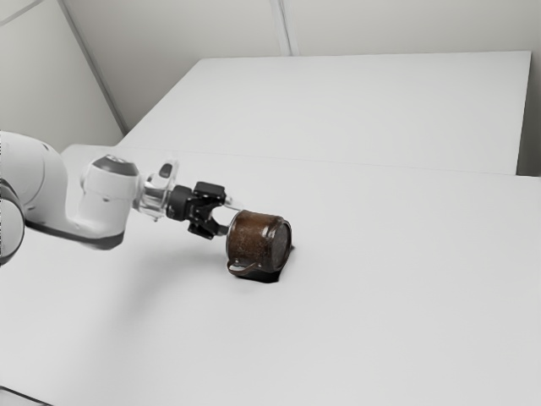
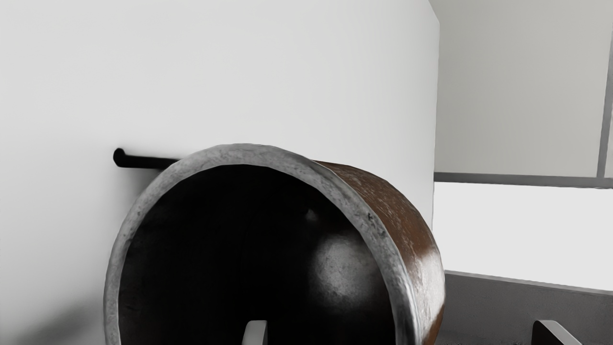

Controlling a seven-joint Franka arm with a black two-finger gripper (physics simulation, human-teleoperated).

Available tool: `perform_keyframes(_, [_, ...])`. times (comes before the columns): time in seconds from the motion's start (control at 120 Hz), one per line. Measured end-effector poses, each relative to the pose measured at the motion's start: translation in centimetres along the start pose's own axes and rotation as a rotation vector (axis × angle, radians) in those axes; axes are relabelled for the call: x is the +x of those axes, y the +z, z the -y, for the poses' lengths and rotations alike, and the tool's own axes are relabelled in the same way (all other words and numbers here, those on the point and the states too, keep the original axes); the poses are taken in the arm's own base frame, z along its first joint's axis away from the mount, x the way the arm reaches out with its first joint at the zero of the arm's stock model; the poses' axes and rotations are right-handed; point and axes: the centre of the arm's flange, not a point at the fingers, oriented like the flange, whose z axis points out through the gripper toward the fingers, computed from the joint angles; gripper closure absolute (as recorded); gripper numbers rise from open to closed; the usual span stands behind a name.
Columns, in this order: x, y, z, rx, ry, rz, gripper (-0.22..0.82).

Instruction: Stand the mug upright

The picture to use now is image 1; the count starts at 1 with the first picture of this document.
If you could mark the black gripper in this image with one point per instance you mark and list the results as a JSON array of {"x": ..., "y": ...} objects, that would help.
[{"x": 186, "y": 205}]

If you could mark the brown rusty metal mug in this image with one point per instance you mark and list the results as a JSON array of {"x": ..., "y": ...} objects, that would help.
[{"x": 258, "y": 237}]

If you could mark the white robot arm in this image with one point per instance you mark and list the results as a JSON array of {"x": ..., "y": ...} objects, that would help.
[{"x": 101, "y": 194}]

